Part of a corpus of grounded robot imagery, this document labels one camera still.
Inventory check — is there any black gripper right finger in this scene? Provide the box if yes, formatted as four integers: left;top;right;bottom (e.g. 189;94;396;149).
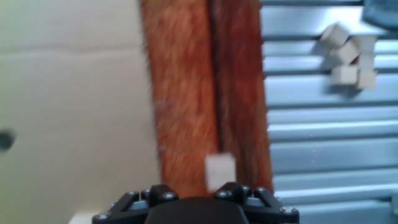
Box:
213;182;300;224

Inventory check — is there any grey cloth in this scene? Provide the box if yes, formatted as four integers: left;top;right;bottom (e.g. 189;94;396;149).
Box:
361;0;398;32

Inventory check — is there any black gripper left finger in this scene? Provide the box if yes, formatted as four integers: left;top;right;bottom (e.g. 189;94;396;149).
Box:
92;184;180;224

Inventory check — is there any dark red wooden board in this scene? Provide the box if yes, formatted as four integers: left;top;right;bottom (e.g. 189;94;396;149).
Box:
138;0;274;200

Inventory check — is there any brown cardboard sheet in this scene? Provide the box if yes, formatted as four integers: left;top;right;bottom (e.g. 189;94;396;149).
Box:
0;0;162;224

